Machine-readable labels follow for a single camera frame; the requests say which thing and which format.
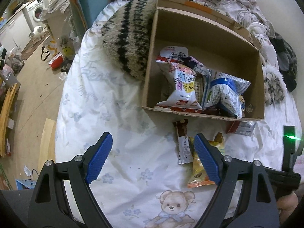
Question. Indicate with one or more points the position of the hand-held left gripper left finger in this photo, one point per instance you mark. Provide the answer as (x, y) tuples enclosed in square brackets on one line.
[(99, 159)]

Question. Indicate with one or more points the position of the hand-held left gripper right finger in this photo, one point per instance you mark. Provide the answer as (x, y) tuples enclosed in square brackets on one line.
[(206, 159)]

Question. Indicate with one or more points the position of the yellow orange snack packet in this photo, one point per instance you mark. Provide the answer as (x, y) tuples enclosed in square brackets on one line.
[(200, 168)]

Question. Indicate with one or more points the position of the white red-print snack bag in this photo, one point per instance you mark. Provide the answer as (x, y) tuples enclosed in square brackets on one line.
[(182, 87)]

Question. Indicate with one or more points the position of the cardboard box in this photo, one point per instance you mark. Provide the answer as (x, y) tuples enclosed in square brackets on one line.
[(209, 35)]

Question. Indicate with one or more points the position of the person's right hand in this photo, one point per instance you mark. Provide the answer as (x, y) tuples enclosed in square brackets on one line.
[(287, 204)]

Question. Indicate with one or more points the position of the brown white bar packet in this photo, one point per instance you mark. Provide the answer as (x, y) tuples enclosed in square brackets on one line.
[(184, 144)]

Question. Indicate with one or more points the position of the silver red packet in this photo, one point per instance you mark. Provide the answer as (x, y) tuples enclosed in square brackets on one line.
[(244, 128)]

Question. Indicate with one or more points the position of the white bear-print duvet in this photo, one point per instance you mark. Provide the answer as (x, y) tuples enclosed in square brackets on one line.
[(106, 104)]

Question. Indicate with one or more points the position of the light wooden board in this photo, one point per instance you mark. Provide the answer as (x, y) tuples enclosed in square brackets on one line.
[(47, 140)]

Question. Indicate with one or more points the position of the blue white snack bag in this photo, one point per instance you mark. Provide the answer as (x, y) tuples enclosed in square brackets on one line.
[(223, 95)]

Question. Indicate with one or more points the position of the small blue box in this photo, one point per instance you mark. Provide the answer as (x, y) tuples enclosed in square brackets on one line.
[(25, 184)]

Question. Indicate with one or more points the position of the dark clothes pile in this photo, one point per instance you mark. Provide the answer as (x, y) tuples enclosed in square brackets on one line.
[(287, 61)]

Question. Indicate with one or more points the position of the dark snack packet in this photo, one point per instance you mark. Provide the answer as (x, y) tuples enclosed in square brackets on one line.
[(196, 64)]

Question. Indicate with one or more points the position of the wooden rack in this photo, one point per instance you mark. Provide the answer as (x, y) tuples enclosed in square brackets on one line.
[(6, 118)]

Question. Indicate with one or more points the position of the red box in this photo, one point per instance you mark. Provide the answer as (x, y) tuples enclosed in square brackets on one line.
[(57, 61)]

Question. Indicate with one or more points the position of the clear plastic bag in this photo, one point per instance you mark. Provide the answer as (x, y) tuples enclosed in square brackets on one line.
[(66, 49)]

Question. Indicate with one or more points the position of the yellow white shopping bag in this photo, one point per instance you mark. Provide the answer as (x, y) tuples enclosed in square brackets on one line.
[(52, 47)]

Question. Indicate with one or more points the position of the striped knit cushion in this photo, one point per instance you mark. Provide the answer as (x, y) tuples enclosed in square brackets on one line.
[(128, 35)]

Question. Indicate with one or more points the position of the brown doormat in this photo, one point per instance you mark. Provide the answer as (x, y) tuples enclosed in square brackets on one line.
[(32, 46)]

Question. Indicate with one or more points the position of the grey white cat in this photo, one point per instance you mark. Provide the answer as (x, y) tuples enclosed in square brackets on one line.
[(36, 32)]

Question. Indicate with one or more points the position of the white cabinet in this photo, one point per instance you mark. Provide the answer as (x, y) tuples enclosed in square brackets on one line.
[(11, 30)]

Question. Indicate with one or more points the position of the teal upholstered chair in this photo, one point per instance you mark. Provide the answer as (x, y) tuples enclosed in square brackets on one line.
[(95, 2)]

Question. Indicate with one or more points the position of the grey patterned cloth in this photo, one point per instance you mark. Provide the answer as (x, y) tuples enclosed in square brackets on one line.
[(57, 7)]

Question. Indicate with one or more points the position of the white washing machine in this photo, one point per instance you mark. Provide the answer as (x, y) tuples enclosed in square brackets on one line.
[(35, 11)]

